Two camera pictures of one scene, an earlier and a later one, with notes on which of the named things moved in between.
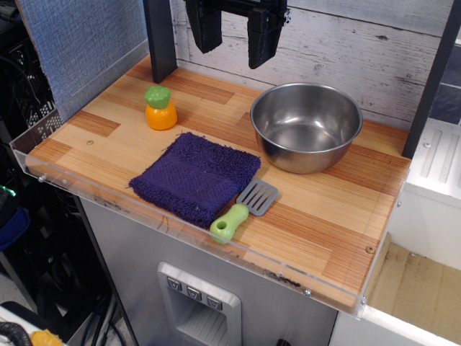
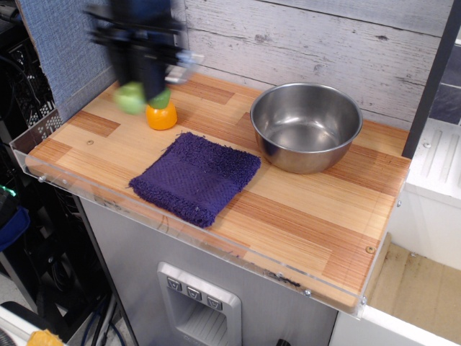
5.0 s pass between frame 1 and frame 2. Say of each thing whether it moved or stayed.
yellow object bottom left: stayed
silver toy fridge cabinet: stayed
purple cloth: stayed
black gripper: moved
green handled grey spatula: moved
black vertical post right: stayed
